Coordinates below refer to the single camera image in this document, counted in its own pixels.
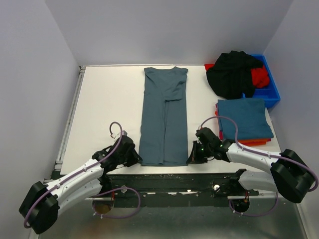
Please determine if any grey-blue t shirt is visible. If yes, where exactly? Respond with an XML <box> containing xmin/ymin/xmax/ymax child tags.
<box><xmin>139</xmin><ymin>67</ymin><xmax>188</xmax><ymax>166</ymax></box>

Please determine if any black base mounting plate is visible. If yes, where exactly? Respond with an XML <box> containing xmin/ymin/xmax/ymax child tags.
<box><xmin>92</xmin><ymin>169</ymin><xmax>259</xmax><ymax>208</ymax></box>

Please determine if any red t shirt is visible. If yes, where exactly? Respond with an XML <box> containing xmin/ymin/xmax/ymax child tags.
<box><xmin>251</xmin><ymin>65</ymin><xmax>270</xmax><ymax>89</ymax></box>

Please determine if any folded orange t shirt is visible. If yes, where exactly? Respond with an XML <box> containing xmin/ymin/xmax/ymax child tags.
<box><xmin>214</xmin><ymin>111</ymin><xmax>271</xmax><ymax>146</ymax></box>

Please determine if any blue plastic bin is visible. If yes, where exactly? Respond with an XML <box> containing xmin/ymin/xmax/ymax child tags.
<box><xmin>251</xmin><ymin>54</ymin><xmax>281</xmax><ymax>109</ymax></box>

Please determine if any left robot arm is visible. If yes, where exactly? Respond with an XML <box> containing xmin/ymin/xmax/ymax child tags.
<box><xmin>18</xmin><ymin>135</ymin><xmax>142</xmax><ymax>235</ymax></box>

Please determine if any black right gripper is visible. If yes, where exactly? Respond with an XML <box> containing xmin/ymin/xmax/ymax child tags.
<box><xmin>187</xmin><ymin>139</ymin><xmax>212</xmax><ymax>163</ymax></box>

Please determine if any black t shirt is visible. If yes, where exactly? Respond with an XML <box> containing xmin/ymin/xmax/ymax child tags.
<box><xmin>206</xmin><ymin>51</ymin><xmax>264</xmax><ymax>100</ymax></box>

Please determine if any folded teal t shirt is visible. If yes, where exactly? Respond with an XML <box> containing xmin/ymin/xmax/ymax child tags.
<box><xmin>217</xmin><ymin>98</ymin><xmax>274</xmax><ymax>140</ymax></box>

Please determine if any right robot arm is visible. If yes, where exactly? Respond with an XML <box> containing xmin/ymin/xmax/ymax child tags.
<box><xmin>188</xmin><ymin>127</ymin><xmax>318</xmax><ymax>204</ymax></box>

